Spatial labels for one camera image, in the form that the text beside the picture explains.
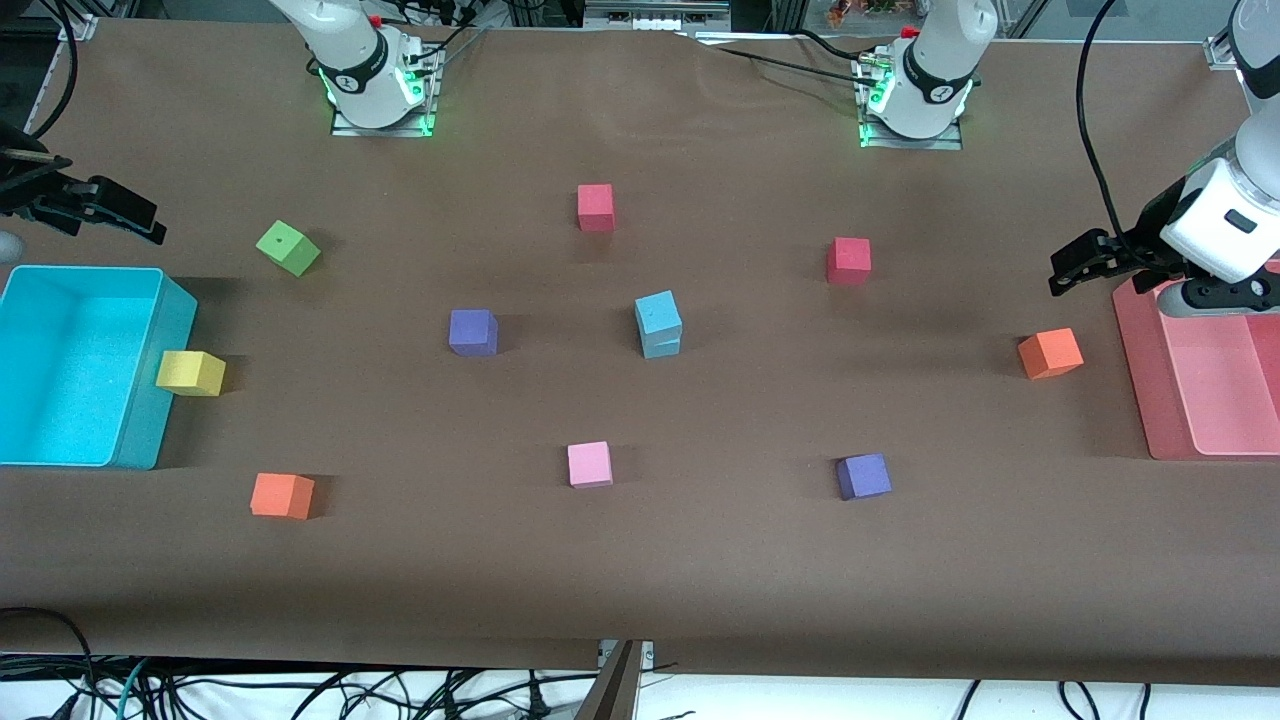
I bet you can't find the orange foam block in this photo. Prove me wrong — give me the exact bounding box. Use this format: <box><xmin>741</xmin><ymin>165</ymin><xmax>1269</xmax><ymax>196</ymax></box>
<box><xmin>1018</xmin><ymin>328</ymin><xmax>1085</xmax><ymax>381</ymax></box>
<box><xmin>250</xmin><ymin>473</ymin><xmax>316</xmax><ymax>521</ymax></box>

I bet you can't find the cyan plastic bin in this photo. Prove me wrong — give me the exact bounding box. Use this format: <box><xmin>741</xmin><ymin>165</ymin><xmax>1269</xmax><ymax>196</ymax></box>
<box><xmin>0</xmin><ymin>265</ymin><xmax>198</xmax><ymax>471</ymax></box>

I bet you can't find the pink plastic bin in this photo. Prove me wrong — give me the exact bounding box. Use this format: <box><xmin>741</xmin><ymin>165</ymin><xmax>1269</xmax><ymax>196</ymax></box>
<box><xmin>1112</xmin><ymin>262</ymin><xmax>1280</xmax><ymax>462</ymax></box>

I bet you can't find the green foam block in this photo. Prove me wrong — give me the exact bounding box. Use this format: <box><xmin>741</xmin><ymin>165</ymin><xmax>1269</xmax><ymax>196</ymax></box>
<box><xmin>256</xmin><ymin>220</ymin><xmax>322</xmax><ymax>277</ymax></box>

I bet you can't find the yellow foam block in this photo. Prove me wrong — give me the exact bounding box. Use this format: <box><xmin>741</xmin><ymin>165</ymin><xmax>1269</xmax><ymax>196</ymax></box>
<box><xmin>155</xmin><ymin>350</ymin><xmax>227</xmax><ymax>398</ymax></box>

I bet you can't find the red foam block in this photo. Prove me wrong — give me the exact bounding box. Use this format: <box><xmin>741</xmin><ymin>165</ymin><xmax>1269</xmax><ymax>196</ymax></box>
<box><xmin>577</xmin><ymin>183</ymin><xmax>616</xmax><ymax>233</ymax></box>
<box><xmin>826</xmin><ymin>237</ymin><xmax>872</xmax><ymax>286</ymax></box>

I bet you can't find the purple foam block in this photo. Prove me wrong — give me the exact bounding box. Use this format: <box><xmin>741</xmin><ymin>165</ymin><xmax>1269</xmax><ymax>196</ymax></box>
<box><xmin>836</xmin><ymin>453</ymin><xmax>893</xmax><ymax>501</ymax></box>
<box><xmin>448</xmin><ymin>309</ymin><xmax>499</xmax><ymax>358</ymax></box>

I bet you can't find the grey equipment box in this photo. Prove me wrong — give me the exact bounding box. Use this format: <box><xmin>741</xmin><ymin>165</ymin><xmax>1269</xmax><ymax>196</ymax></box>
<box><xmin>585</xmin><ymin>0</ymin><xmax>731</xmax><ymax>31</ymax></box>

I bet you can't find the brown table cover sheet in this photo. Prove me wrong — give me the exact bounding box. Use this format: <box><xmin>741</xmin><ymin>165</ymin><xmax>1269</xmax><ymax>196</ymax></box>
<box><xmin>0</xmin><ymin>18</ymin><xmax>1280</xmax><ymax>687</ymax></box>

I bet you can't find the pink foam block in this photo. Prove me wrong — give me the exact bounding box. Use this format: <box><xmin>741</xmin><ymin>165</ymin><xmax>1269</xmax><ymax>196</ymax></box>
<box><xmin>567</xmin><ymin>441</ymin><xmax>614</xmax><ymax>490</ymax></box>

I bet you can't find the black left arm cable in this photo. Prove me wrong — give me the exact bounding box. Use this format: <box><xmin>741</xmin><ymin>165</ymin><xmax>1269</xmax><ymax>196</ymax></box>
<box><xmin>1077</xmin><ymin>0</ymin><xmax>1147</xmax><ymax>242</ymax></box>

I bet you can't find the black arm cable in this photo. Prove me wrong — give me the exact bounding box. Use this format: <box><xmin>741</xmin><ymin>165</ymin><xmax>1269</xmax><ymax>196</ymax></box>
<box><xmin>1077</xmin><ymin>0</ymin><xmax>1147</xmax><ymax>242</ymax></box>
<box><xmin>25</xmin><ymin>0</ymin><xmax>80</xmax><ymax>137</ymax></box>

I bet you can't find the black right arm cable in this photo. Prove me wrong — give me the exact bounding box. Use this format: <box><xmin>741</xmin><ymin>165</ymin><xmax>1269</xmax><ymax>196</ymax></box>
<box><xmin>25</xmin><ymin>0</ymin><xmax>80</xmax><ymax>137</ymax></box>

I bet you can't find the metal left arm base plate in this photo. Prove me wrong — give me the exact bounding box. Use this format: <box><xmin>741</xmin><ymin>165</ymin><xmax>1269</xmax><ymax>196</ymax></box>
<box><xmin>858</xmin><ymin>55</ymin><xmax>964</xmax><ymax>151</ymax></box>

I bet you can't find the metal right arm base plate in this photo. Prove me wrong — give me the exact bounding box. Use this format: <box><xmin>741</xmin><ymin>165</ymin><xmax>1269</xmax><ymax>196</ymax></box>
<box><xmin>330</xmin><ymin>45</ymin><xmax>439</xmax><ymax>138</ymax></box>

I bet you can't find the black right base cable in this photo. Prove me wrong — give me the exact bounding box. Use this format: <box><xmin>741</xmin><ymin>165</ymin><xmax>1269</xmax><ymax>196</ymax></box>
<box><xmin>400</xmin><ymin>20</ymin><xmax>491</xmax><ymax>76</ymax></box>

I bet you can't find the black base cable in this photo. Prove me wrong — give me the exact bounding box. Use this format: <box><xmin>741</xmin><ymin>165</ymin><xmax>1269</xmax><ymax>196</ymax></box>
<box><xmin>400</xmin><ymin>20</ymin><xmax>491</xmax><ymax>76</ymax></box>
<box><xmin>690</xmin><ymin>28</ymin><xmax>871</xmax><ymax>83</ymax></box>

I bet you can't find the black left base cable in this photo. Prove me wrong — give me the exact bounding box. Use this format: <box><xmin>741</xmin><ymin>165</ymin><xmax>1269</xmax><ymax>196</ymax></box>
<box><xmin>690</xmin><ymin>28</ymin><xmax>871</xmax><ymax>83</ymax></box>

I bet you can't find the teal floor cable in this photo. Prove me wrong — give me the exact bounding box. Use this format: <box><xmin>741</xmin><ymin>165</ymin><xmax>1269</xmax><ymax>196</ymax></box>
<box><xmin>113</xmin><ymin>658</ymin><xmax>153</xmax><ymax>720</ymax></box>

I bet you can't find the aluminium profile post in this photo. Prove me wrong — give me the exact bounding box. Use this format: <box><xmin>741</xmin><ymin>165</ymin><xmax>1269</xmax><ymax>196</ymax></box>
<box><xmin>575</xmin><ymin>640</ymin><xmax>656</xmax><ymax>720</ymax></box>

